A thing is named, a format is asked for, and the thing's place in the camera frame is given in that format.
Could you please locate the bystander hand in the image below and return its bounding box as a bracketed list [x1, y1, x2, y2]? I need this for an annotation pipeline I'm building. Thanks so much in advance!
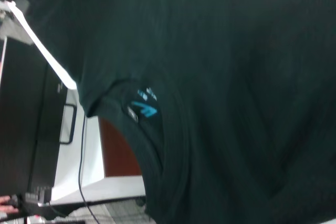
[0, 195, 20, 214]

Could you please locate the black shirt with FREE print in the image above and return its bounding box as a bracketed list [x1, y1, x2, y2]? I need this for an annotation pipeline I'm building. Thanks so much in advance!
[23, 0, 336, 224]

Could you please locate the black cabinet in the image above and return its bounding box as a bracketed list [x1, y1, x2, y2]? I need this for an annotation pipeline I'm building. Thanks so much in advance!
[0, 36, 68, 196]

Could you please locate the white cabinet panel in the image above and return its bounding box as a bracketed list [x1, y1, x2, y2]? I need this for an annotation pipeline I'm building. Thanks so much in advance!
[51, 87, 146, 205]

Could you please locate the black floor cable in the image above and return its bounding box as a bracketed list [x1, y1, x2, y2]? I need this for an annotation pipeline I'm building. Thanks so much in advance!
[78, 115, 106, 224]

